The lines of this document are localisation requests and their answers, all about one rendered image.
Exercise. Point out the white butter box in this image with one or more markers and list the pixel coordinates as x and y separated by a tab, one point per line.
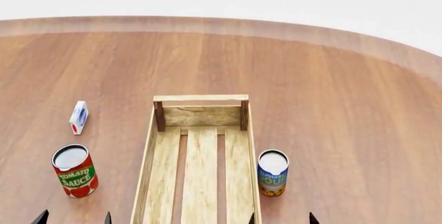
79	118

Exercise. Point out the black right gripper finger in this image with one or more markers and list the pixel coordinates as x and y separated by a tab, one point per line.
251	219
313	219

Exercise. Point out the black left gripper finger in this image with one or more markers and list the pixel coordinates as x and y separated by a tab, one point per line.
40	218
108	218

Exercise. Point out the blue alphabet soup can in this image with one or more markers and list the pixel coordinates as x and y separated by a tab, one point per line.
273	174

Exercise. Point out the wooden slatted tray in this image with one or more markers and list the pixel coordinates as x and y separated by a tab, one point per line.
202	161

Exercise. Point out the red tomato sauce can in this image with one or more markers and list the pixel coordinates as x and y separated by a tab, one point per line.
76	172

